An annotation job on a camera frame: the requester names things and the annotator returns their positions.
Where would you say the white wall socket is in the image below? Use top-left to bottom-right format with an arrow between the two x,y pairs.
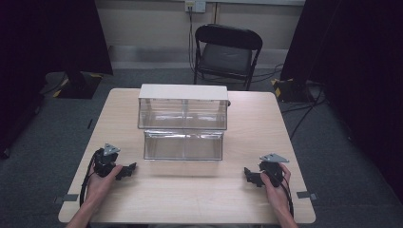
184,0 -> 207,14

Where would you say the clear plastic drawer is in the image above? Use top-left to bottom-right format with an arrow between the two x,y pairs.
143,128 -> 225,162

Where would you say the person's left hand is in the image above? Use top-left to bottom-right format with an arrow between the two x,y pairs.
85,163 -> 125,207

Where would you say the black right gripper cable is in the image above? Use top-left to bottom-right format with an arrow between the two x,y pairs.
278,177 -> 296,219

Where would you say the dark curtain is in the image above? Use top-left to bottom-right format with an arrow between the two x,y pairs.
279,0 -> 403,203
0,0 -> 114,160

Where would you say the black floor cable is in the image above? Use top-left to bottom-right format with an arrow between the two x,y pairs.
279,85 -> 328,141

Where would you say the black stand base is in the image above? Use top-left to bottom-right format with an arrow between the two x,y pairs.
271,77 -> 317,105
56,70 -> 104,100

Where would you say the black folding chair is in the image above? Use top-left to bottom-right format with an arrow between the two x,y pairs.
193,23 -> 264,92

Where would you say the person's right hand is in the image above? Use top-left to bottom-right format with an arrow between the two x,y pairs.
259,162 -> 292,214

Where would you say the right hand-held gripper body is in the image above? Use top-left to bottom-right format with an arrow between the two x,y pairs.
259,152 -> 290,188

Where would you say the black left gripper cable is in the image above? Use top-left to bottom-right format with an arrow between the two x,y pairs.
79,149 -> 102,207

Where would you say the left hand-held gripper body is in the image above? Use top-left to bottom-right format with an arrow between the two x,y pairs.
92,142 -> 122,179

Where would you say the black wall socket cable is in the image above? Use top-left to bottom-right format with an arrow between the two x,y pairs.
187,9 -> 198,74

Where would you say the grey tape strip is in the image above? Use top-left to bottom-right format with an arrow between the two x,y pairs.
296,190 -> 319,201
52,193 -> 80,204

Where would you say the white-topped clear drawer cabinet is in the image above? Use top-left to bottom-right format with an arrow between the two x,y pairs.
137,83 -> 232,131

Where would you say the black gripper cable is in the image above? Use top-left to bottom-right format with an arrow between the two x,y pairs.
79,149 -> 102,207
278,177 -> 296,219

